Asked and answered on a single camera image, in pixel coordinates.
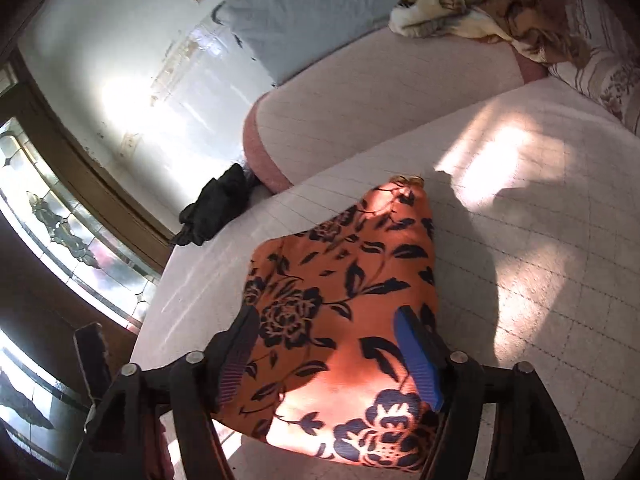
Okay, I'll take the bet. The grey pillow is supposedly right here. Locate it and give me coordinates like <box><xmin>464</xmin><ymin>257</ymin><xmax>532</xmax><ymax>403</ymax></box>
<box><xmin>213</xmin><ymin>0</ymin><xmax>397</xmax><ymax>84</ymax></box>

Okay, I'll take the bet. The stained glass window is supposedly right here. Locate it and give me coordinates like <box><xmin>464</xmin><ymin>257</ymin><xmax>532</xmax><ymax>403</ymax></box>
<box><xmin>1</xmin><ymin>117</ymin><xmax>160</xmax><ymax>334</ymax></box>

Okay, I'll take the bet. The brown cream patterned blanket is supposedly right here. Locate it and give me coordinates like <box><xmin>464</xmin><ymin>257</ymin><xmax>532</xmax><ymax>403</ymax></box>
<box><xmin>390</xmin><ymin>0</ymin><xmax>590</xmax><ymax>68</ymax></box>

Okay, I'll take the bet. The striped floral bedding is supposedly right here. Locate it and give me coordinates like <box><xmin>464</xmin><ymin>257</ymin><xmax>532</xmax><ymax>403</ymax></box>
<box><xmin>549</xmin><ymin>0</ymin><xmax>639</xmax><ymax>136</ymax></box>

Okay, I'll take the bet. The quilted pink bed cover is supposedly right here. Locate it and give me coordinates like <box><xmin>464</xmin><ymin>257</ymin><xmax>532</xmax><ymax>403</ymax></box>
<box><xmin>131</xmin><ymin>78</ymin><xmax>639</xmax><ymax>479</ymax></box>

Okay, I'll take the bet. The brown wooden window frame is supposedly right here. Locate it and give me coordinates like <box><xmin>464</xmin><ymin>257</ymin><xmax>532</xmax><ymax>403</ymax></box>
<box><xmin>1</xmin><ymin>51</ymin><xmax>172</xmax><ymax>273</ymax></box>

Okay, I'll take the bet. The black garment pile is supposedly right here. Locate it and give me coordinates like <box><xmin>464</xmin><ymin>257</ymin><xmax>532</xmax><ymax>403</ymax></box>
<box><xmin>170</xmin><ymin>162</ymin><xmax>259</xmax><ymax>246</ymax></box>

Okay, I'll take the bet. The orange floral long-sleeve shirt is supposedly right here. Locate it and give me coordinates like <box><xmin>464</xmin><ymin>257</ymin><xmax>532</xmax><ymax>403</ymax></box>
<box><xmin>217</xmin><ymin>177</ymin><xmax>438</xmax><ymax>472</ymax></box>

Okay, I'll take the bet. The pink rolled bolster quilt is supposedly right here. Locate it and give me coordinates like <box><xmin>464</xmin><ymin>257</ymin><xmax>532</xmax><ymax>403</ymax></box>
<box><xmin>243</xmin><ymin>29</ymin><xmax>547</xmax><ymax>193</ymax></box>

